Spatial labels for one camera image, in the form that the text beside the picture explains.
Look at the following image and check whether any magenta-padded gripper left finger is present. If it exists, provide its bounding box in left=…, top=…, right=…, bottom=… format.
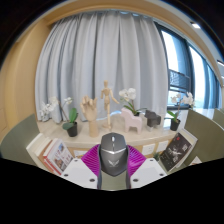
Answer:
left=60, top=143, right=102, bottom=190

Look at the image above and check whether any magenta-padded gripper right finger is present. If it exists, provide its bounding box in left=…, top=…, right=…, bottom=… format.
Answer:
left=126, top=145, right=168, bottom=190

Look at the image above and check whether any grey computer mouse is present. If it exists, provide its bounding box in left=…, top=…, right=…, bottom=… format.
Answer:
left=98, top=132, right=130, bottom=178

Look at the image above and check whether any red and white photo book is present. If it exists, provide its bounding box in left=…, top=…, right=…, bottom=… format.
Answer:
left=43, top=138, right=74, bottom=176

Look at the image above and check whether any black cover book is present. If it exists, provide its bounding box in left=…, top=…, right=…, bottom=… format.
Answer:
left=159, top=132, right=194, bottom=173

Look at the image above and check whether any brown cover book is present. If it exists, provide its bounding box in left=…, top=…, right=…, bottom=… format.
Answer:
left=37, top=139, right=56, bottom=169

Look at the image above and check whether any white orchid, wide-leaf, black pot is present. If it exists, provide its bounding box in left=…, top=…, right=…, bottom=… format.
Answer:
left=39, top=96, right=80, bottom=138

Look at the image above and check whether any wooden desk back shelf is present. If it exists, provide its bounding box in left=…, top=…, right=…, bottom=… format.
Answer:
left=36, top=113, right=189, bottom=159

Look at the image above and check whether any thick white book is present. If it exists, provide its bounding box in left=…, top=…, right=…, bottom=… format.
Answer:
left=25, top=132, right=51, bottom=164

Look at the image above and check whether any black horse figurine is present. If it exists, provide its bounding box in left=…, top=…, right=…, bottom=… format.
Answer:
left=144, top=109, right=162, bottom=129

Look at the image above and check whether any pink horse figurine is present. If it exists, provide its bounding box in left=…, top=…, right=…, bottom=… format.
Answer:
left=120, top=107, right=144, bottom=134

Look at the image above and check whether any wooden hand model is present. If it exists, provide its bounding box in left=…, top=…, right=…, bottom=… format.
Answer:
left=79, top=95, right=100, bottom=138

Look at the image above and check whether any green desk partition panel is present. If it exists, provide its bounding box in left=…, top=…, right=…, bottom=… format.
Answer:
left=181, top=108, right=224, bottom=168
left=0, top=113, right=40, bottom=159

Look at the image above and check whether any wooden jointed mannequin figure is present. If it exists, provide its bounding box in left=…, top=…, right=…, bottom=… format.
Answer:
left=100, top=79, right=120, bottom=132

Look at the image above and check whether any white orchid behind horse figurines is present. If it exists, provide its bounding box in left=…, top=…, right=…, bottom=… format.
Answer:
left=118, top=87, right=148, bottom=118

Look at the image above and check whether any dark framed window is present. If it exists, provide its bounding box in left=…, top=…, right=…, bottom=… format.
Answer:
left=154, top=21, right=224, bottom=113

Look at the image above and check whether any light grey curtain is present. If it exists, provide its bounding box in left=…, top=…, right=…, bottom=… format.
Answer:
left=34, top=11, right=169, bottom=123

